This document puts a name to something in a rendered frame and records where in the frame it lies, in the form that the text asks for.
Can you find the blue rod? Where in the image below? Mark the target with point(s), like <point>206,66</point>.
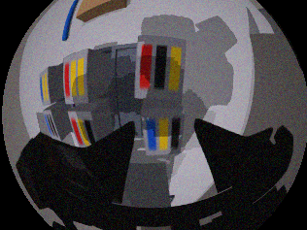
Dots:
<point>68,21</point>

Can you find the grey flat panel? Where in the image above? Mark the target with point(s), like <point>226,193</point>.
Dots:
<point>280,97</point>

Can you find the tan cardboard box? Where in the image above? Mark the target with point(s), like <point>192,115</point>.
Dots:
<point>94,8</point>

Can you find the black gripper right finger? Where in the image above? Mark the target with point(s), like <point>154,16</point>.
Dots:
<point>226,153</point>

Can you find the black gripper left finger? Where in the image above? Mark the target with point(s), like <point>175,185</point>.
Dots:
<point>105,162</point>

